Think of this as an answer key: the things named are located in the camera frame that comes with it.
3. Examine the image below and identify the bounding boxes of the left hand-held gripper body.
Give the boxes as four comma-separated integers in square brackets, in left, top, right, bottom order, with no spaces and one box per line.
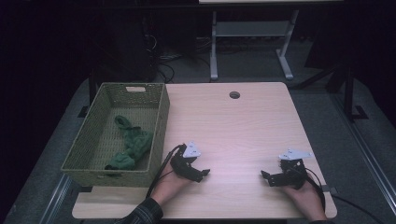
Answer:
[170,140,204,181]

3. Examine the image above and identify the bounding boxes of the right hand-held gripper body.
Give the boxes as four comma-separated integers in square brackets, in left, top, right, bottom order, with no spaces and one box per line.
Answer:
[274,147,313,190]

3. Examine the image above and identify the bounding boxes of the green plush garment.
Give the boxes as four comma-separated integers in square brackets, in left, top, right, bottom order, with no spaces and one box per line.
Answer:
[104,115,155,172]

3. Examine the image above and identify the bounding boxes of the green woven basket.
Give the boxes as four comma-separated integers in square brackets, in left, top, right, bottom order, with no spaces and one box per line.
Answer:
[60,81,171,189]

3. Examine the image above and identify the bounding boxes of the person's left hand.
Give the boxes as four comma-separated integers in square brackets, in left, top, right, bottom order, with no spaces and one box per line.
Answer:
[151,164,192,206]

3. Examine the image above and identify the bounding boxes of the person's right hand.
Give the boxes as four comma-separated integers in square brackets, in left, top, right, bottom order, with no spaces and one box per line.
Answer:
[281,180,328,222]

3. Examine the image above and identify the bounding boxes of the black metal stand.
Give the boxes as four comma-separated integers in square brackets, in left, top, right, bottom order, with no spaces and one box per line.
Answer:
[295,62,370,122]

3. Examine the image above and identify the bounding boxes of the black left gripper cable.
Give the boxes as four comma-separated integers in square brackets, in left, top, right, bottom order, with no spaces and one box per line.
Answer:
[145,144,187,200]

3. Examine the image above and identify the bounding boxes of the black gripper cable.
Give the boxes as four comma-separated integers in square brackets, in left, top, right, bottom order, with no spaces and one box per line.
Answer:
[303,167,327,214]
[145,144,187,200]

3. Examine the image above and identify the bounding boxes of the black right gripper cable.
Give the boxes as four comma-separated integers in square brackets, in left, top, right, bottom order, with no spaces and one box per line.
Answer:
[303,167,327,214]

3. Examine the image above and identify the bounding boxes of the grey table edge bracket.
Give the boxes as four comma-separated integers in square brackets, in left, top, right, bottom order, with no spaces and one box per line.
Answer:
[321,185,339,196]

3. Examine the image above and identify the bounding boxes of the black floor cable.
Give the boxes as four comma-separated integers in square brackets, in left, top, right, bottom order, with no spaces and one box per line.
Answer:
[330,193,387,224]

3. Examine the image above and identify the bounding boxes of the metal floor rail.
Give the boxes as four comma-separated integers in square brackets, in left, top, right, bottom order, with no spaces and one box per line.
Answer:
[39,173,73,224]
[332,92,396,216]

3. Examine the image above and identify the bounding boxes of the tangle of black floor cables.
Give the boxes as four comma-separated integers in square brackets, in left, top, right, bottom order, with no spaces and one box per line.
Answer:
[143,34,216,84]

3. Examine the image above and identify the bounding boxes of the black metal post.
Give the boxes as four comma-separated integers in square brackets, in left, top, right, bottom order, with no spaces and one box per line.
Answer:
[78,69,98,119]

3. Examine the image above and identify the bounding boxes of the white metal desk frame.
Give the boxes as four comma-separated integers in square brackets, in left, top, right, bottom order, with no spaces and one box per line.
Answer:
[198,0,344,81]

